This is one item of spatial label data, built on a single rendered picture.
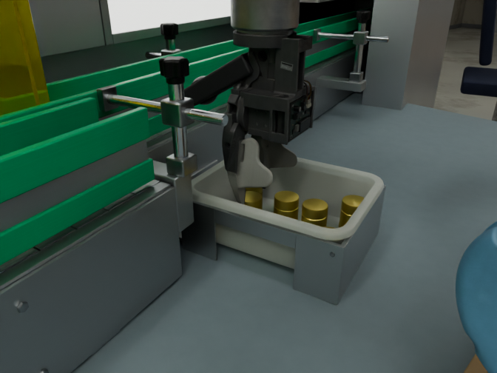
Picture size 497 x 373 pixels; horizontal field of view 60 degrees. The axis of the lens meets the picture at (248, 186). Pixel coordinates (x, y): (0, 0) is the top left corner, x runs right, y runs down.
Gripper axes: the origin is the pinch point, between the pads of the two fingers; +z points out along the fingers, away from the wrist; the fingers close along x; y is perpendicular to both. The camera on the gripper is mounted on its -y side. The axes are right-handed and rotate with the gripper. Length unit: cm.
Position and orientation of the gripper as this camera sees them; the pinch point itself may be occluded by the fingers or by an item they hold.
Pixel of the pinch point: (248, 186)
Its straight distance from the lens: 57.9
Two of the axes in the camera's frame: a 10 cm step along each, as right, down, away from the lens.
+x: 5.2, -3.8, 7.6
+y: 8.5, 2.4, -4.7
